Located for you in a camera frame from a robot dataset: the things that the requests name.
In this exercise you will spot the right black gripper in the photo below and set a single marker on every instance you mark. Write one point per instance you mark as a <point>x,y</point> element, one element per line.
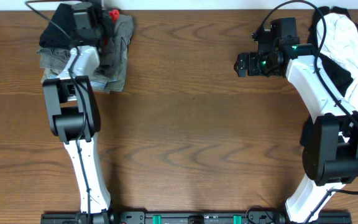
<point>252,70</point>

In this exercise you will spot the black leggings with red waistband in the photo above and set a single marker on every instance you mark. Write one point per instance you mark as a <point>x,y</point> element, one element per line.
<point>60,30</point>

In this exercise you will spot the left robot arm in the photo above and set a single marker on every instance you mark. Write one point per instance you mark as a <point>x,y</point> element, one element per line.
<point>74,118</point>

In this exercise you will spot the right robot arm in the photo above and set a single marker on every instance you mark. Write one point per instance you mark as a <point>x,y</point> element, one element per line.
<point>330,155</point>

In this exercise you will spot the black and white shirt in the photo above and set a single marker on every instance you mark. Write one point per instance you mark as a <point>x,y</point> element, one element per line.
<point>339,54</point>

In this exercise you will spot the folded grey-brown trousers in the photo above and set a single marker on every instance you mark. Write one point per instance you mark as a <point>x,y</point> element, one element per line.
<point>116,45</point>

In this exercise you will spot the folded light blue garment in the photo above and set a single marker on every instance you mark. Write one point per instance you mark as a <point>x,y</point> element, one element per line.
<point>98,83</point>

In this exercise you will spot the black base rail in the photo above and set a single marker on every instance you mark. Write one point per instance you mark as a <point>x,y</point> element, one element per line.
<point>257,216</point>

